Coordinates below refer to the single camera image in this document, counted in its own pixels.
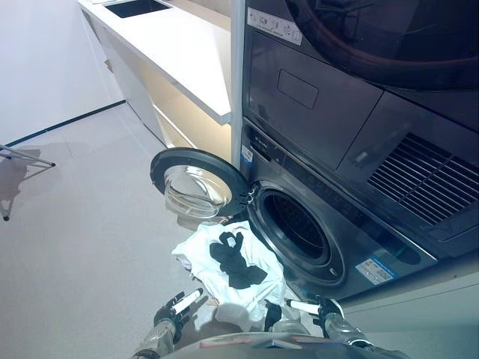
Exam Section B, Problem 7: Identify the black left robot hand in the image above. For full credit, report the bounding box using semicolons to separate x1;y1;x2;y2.
153;287;205;334

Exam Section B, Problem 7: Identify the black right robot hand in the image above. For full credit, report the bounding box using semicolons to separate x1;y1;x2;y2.
286;295;344;328

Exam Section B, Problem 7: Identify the black garment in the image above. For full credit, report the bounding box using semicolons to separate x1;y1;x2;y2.
208;230;269;289

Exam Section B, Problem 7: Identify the dark grey washing machine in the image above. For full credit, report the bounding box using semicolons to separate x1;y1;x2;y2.
241;117;439;301

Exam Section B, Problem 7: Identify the round washing machine door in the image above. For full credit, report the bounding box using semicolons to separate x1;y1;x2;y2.
149;147;251;220

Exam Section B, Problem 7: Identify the colourful energy label sticker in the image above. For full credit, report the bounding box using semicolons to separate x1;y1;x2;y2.
354;257;397;288

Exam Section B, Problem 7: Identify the grey robot torso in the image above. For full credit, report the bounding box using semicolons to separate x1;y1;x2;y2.
166;331;379;359

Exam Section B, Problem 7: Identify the white garment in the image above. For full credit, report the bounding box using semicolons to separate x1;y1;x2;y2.
171;219;288;325

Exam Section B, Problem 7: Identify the dark grey dryer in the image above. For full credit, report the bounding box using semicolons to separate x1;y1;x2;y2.
242;0;479;260

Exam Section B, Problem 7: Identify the metal drying rack leg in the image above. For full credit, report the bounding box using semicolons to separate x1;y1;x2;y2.
0;143;57;222

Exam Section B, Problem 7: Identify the white vertical side panel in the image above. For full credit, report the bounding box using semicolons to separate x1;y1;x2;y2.
229;0;251;177

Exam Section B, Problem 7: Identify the white counter cabinet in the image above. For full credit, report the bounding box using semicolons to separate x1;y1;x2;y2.
77;0;234;162

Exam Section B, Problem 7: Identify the round dark dryer door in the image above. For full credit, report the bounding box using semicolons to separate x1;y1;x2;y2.
283;0;479;91

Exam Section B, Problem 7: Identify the white warning label sticker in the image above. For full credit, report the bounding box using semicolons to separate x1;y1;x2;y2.
248;6;303;46

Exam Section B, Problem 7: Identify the black sink basin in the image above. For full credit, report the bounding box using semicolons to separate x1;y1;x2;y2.
103;0;174;19

